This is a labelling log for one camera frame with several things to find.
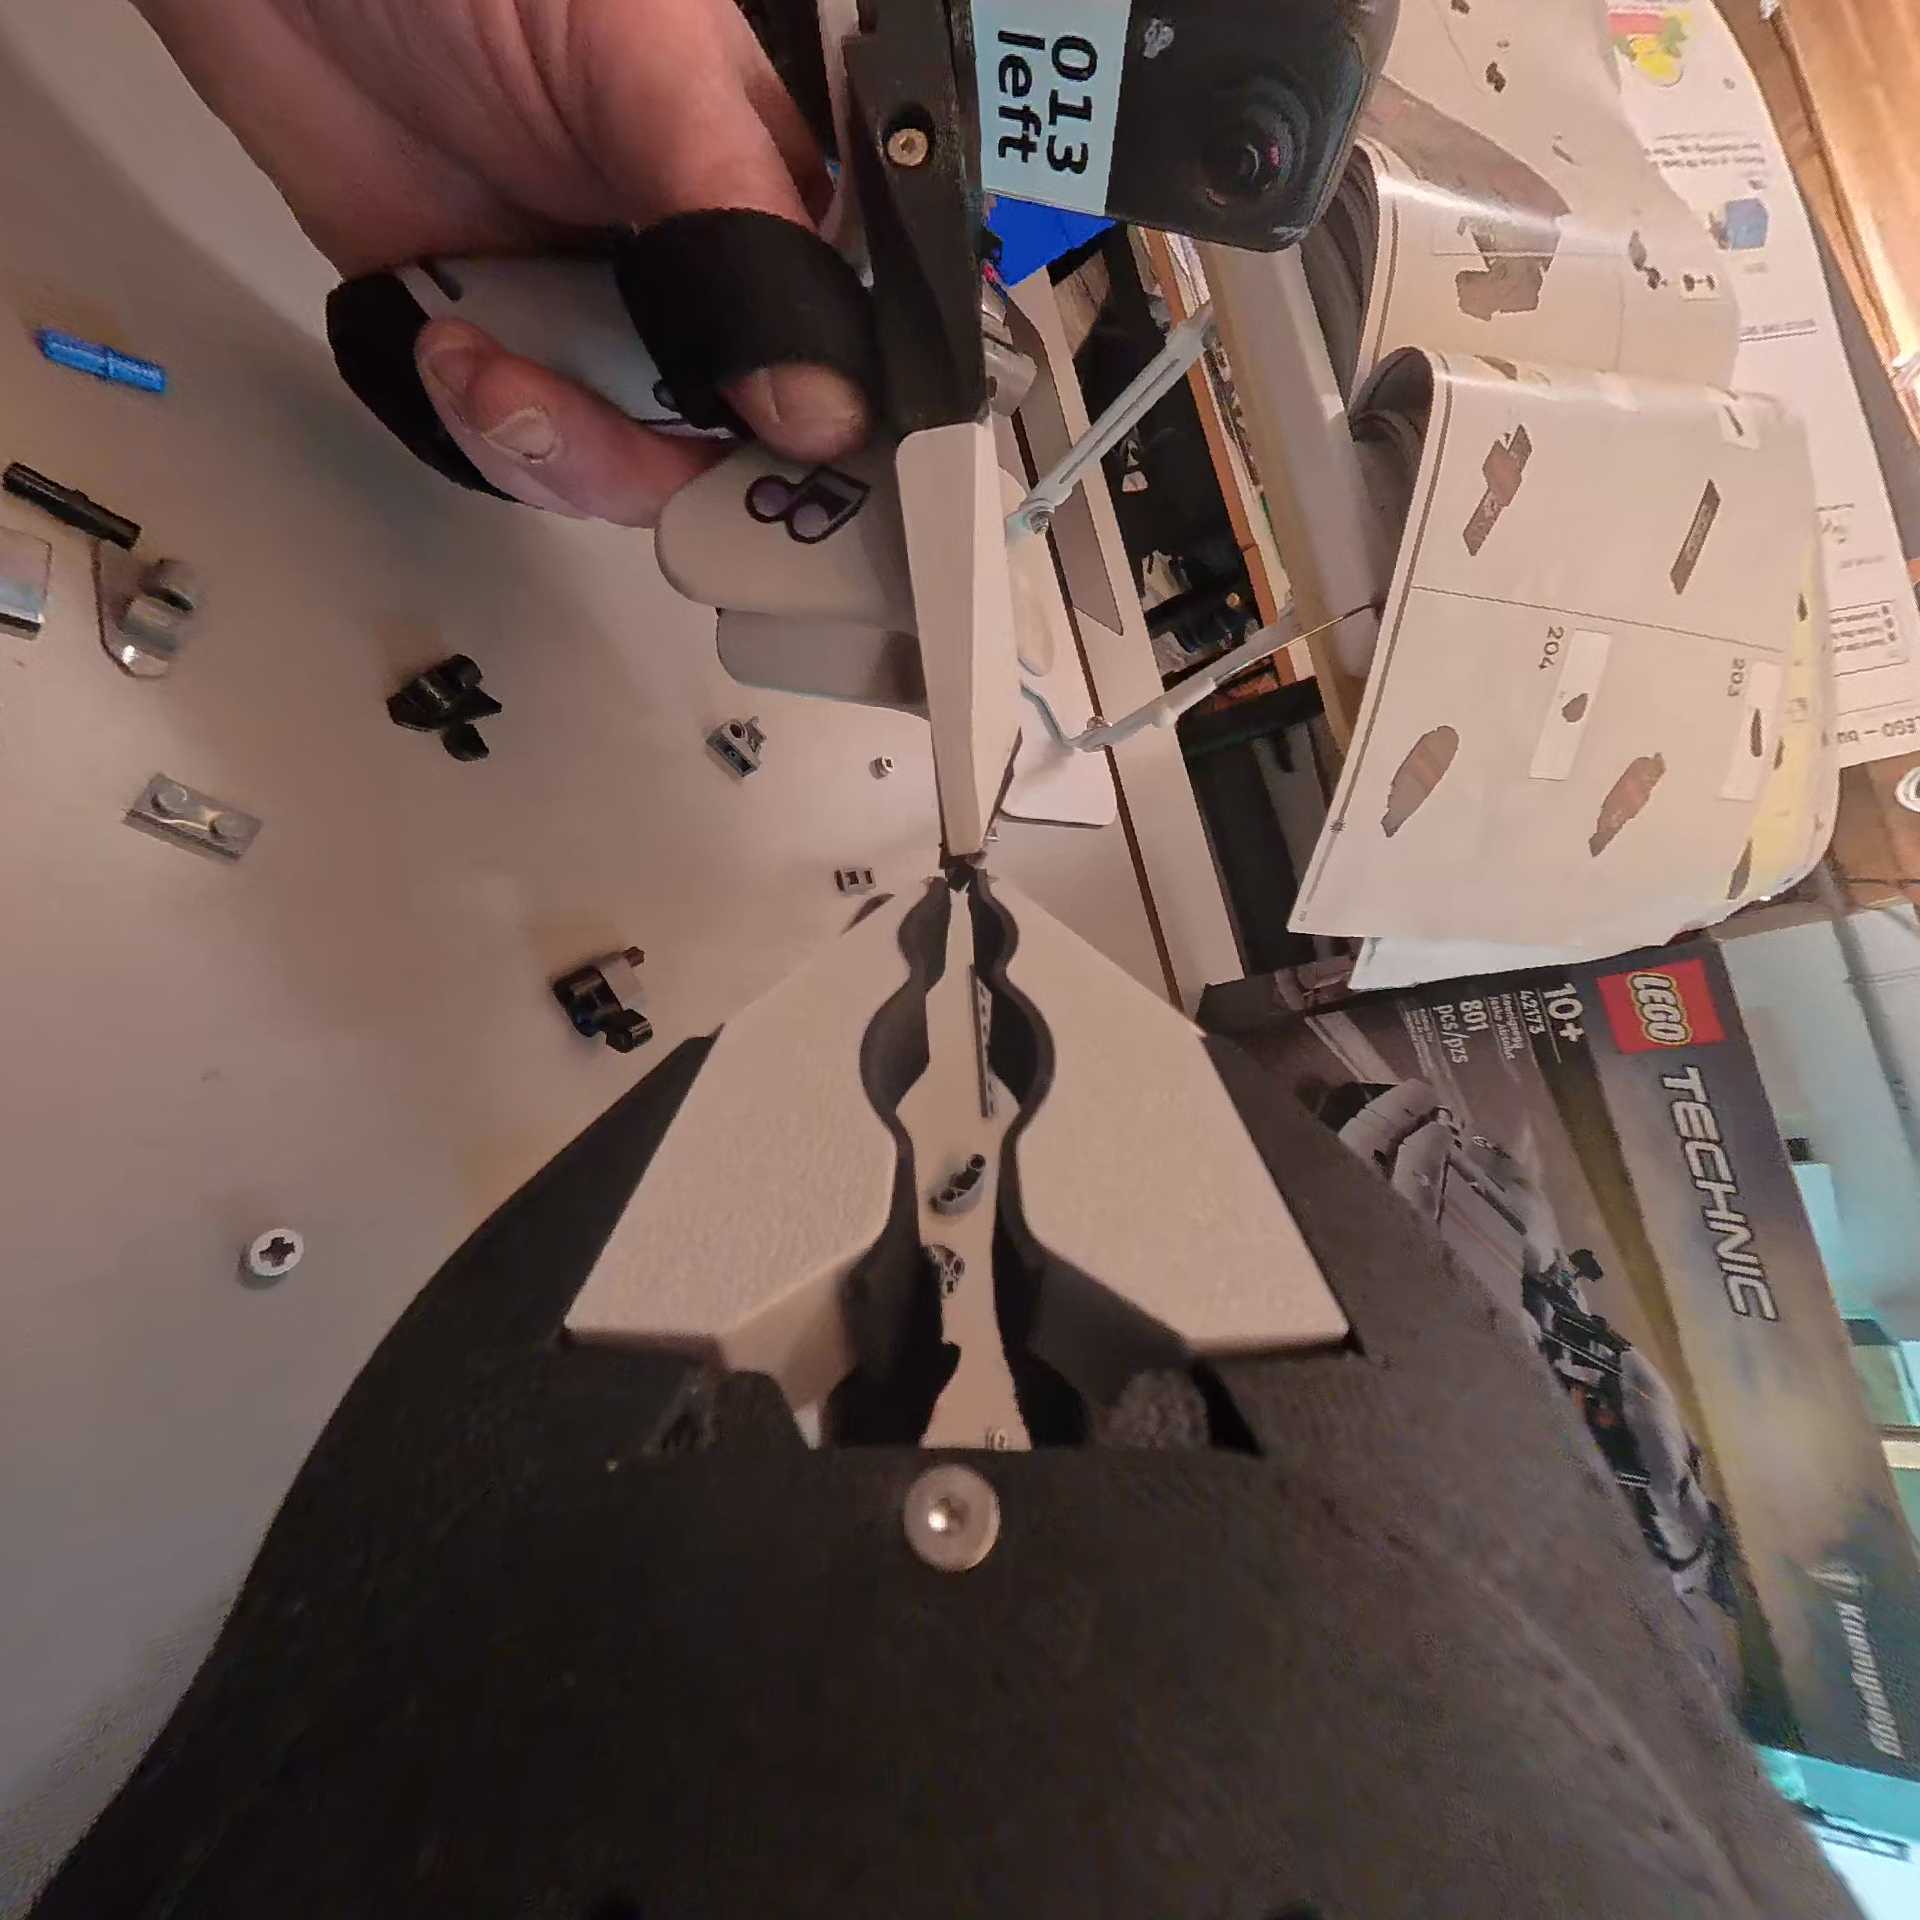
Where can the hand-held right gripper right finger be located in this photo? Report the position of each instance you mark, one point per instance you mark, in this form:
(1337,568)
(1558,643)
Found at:
(1185,1201)

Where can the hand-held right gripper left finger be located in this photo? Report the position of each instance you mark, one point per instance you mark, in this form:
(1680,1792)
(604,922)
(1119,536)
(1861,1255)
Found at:
(735,1201)

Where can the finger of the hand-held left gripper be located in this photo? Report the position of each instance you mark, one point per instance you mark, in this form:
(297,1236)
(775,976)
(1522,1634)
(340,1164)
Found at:
(954,629)

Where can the dark grey lego connector assembly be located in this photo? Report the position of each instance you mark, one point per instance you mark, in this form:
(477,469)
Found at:
(965,874)

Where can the grey lego piece with hole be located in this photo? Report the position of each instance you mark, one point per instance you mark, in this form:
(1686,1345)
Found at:
(735,746)

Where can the dark printed lego box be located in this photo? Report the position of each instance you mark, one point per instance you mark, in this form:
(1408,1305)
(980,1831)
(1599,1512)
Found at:
(1650,1275)

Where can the black lego connector cluster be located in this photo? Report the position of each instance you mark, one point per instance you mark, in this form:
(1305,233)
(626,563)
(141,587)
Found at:
(441,705)

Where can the grey two-stud lego plate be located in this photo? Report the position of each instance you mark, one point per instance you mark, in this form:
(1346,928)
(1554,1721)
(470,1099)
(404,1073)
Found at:
(193,819)

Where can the lego instruction booklet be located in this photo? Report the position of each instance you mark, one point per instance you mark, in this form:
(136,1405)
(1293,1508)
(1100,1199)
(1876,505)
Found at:
(1622,645)

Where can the light grey lego axle connector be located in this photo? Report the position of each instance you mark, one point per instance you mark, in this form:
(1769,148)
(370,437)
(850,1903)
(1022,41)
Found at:
(146,615)

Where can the blue lego pin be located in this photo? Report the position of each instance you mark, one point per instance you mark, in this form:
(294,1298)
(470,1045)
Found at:
(101,362)

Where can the long black lego pin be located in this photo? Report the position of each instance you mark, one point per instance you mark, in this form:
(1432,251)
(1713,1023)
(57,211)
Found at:
(72,503)

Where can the black lego tile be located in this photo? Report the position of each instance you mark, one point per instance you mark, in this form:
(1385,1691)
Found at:
(23,578)

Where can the person's left hand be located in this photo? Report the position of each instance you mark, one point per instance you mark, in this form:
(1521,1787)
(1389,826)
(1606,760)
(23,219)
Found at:
(524,89)

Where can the blue plastic bin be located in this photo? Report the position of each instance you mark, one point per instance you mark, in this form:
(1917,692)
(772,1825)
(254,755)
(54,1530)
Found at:
(1036,241)

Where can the white book stand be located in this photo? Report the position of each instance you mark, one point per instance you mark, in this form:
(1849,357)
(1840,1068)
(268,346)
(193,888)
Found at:
(1305,451)

